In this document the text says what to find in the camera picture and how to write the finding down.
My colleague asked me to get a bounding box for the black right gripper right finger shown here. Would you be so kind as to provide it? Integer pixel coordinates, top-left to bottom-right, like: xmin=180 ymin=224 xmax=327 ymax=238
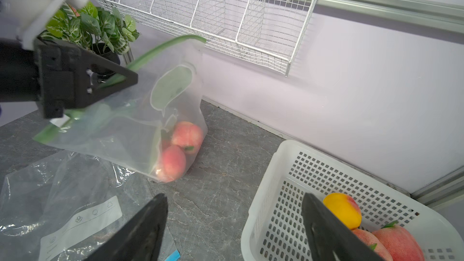
xmin=302 ymin=193 xmax=382 ymax=261

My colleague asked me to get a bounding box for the green printed zip-top bag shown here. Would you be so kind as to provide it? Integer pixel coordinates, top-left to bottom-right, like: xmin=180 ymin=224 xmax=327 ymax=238
xmin=35 ymin=35 xmax=207 ymax=182

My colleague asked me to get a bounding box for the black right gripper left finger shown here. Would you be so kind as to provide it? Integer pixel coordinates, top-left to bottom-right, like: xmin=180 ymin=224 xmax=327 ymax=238
xmin=86 ymin=193 xmax=168 ymax=261

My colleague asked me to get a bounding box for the white plastic perforated basket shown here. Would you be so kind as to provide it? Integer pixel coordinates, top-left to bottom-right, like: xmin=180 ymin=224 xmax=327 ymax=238
xmin=241 ymin=140 xmax=464 ymax=261

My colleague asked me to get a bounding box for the green artificial plant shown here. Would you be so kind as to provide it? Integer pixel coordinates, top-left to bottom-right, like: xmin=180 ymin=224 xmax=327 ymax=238
xmin=39 ymin=1 xmax=140 ymax=55

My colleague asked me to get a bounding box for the black glossy vase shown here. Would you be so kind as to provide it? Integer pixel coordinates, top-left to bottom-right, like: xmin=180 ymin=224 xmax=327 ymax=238
xmin=90 ymin=42 xmax=121 ymax=80

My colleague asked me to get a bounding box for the pink peach back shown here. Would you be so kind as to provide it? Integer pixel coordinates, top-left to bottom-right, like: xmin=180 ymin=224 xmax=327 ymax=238
xmin=352 ymin=228 xmax=393 ymax=261

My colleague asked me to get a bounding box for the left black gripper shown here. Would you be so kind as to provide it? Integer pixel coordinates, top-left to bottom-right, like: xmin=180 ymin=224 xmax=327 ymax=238
xmin=1 ymin=38 xmax=138 ymax=119

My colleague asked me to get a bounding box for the white wire wall shelf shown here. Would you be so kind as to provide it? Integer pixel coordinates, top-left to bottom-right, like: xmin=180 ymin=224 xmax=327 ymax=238
xmin=97 ymin=0 xmax=318 ymax=75

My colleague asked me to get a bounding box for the yellow mango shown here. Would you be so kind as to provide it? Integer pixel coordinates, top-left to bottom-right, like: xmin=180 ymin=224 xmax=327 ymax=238
xmin=323 ymin=193 xmax=362 ymax=230

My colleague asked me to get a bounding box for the pink peach with leaf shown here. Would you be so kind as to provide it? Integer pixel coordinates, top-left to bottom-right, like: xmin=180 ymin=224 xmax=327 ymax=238
xmin=171 ymin=122 xmax=204 ymax=155

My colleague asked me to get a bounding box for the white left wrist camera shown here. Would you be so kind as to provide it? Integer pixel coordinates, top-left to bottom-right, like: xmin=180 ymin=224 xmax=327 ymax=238
xmin=0 ymin=0 xmax=97 ymax=51

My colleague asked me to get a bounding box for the clear blue-zipper bag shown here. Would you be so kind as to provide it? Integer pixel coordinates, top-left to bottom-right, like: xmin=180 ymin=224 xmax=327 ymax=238
xmin=0 ymin=150 xmax=181 ymax=261

